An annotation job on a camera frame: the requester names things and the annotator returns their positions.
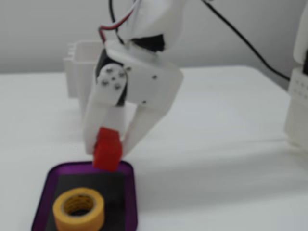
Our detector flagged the red and white wires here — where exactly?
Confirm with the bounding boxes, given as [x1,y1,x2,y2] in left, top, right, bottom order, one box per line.
[98,0,143,45]

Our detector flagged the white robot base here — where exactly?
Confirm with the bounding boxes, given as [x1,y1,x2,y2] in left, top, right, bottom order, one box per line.
[283,0,308,150]

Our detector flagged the thick black cable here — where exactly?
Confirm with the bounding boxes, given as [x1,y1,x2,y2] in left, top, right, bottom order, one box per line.
[201,0,292,81]

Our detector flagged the purple metal tray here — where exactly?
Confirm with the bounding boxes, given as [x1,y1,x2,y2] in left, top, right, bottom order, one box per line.
[31,161,139,231]

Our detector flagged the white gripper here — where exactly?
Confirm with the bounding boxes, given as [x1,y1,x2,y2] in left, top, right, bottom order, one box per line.
[83,41,184,157]

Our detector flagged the red rectangular block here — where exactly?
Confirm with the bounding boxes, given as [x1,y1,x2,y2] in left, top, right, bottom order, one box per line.
[92,127,124,173]

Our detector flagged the thin black cable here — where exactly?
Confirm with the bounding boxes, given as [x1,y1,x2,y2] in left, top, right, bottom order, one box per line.
[109,0,126,44]

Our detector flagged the yellow masking tape roll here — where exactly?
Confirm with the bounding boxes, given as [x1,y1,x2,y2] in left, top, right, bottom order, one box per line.
[52,187,105,231]

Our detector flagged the white plastic container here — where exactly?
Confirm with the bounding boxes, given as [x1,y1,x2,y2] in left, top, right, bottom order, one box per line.
[63,40,106,106]

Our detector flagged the black tray mat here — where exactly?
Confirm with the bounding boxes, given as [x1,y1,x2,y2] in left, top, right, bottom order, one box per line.
[45,171,127,231]

